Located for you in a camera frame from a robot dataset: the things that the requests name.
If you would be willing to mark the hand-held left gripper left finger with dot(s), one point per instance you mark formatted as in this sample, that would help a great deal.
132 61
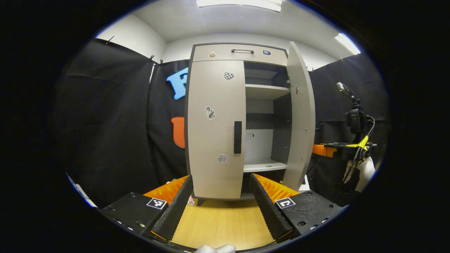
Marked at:
175 214

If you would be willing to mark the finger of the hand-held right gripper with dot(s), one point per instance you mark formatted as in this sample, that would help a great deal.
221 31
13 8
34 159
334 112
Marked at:
323 150

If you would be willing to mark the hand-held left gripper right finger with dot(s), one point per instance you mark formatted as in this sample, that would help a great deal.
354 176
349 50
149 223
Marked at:
269 211

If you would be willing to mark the beige shoe cabinet door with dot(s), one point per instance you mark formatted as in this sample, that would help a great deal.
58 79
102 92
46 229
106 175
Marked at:
300 123
211 158

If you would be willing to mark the beige double-door shoe cabinet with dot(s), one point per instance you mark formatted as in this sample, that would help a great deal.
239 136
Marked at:
281 133

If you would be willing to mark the beige cabinet shelf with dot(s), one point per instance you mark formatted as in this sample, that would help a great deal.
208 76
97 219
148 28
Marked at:
262 166
263 92

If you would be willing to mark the beige cabinet drawer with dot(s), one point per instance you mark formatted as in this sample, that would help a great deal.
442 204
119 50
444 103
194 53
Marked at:
221 52

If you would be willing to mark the ceiling light panel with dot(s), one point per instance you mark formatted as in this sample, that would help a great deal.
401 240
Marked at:
239 3
347 43

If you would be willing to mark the black backdrop cloth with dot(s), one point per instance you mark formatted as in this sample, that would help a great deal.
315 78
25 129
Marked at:
105 123

